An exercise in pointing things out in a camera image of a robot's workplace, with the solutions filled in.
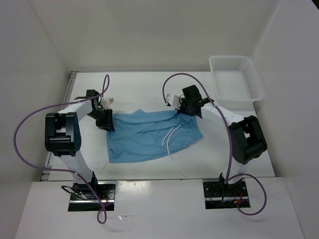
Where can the white plastic basket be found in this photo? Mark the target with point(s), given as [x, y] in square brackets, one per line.
[235, 79]

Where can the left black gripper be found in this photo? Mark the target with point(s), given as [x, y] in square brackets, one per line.
[107, 123]

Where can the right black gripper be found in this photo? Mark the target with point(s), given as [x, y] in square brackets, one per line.
[183, 100]

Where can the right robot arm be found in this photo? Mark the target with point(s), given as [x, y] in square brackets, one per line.
[247, 141]

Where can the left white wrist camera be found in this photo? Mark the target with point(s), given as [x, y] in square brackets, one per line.
[105, 103]

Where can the light blue shorts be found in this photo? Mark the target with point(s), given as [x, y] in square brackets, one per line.
[147, 141]

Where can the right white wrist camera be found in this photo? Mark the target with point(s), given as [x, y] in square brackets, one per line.
[173, 101]

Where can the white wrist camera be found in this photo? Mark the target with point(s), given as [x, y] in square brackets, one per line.
[173, 101]
[105, 103]

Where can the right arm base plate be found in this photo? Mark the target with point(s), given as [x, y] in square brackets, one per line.
[218, 197]

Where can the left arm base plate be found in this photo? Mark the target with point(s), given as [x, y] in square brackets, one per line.
[86, 202]

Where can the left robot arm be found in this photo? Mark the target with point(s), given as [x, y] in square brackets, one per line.
[63, 137]

